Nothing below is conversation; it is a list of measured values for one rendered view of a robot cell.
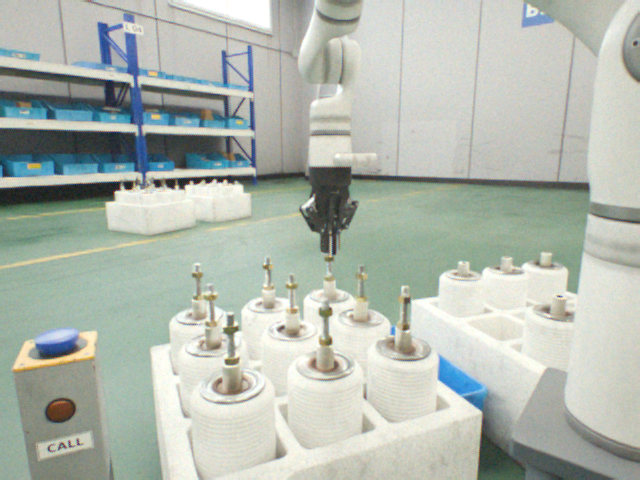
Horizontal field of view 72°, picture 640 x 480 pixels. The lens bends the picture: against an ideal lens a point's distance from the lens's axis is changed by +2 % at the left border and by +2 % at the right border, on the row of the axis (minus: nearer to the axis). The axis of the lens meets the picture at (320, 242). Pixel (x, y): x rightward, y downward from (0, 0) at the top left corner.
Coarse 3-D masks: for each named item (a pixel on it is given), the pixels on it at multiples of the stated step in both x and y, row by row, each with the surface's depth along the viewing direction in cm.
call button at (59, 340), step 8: (56, 328) 47; (64, 328) 47; (72, 328) 47; (40, 336) 45; (48, 336) 45; (56, 336) 45; (64, 336) 45; (72, 336) 46; (40, 344) 44; (48, 344) 44; (56, 344) 44; (64, 344) 45; (72, 344) 46; (48, 352) 45; (56, 352) 45
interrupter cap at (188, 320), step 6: (180, 312) 72; (186, 312) 73; (192, 312) 73; (216, 312) 73; (222, 312) 72; (180, 318) 70; (186, 318) 70; (192, 318) 71; (204, 318) 70; (186, 324) 68; (192, 324) 68; (198, 324) 68; (204, 324) 68
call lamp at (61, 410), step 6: (54, 402) 44; (60, 402) 44; (66, 402) 44; (48, 408) 44; (54, 408) 44; (60, 408) 44; (66, 408) 44; (72, 408) 44; (48, 414) 44; (54, 414) 44; (60, 414) 44; (66, 414) 44; (54, 420) 44; (60, 420) 44
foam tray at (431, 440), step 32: (160, 352) 75; (160, 384) 65; (160, 416) 58; (448, 416) 57; (480, 416) 58; (160, 448) 67; (192, 448) 55; (288, 448) 51; (320, 448) 51; (352, 448) 51; (384, 448) 52; (416, 448) 54; (448, 448) 56
